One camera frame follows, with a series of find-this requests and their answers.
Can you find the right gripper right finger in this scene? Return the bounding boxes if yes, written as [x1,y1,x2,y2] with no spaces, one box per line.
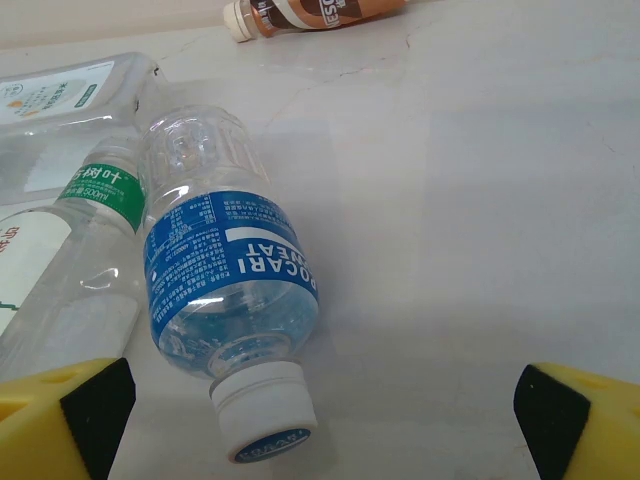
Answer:
[513,362,640,480]

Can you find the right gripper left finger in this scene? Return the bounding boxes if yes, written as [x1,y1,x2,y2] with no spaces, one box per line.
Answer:
[0,357,137,480]

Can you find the clear bottle green neck band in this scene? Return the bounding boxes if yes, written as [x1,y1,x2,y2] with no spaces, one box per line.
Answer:
[0,135,147,381]

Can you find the square clear bottle white label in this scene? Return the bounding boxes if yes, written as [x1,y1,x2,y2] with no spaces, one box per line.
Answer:
[0,51,162,207]

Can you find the blue label Pocari bottle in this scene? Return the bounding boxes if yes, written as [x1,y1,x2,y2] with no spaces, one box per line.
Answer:
[135,103,321,465]

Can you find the brown coffee bottle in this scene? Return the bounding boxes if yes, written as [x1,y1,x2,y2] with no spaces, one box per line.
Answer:
[222,0,412,44]

